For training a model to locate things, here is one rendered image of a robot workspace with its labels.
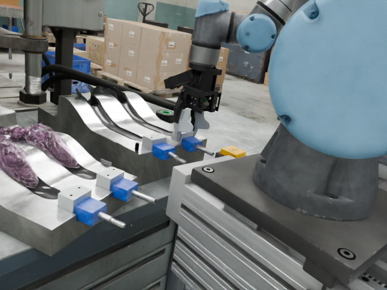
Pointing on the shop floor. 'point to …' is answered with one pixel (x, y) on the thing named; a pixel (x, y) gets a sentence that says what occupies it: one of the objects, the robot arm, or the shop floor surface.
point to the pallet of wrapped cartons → (144, 56)
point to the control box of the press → (68, 33)
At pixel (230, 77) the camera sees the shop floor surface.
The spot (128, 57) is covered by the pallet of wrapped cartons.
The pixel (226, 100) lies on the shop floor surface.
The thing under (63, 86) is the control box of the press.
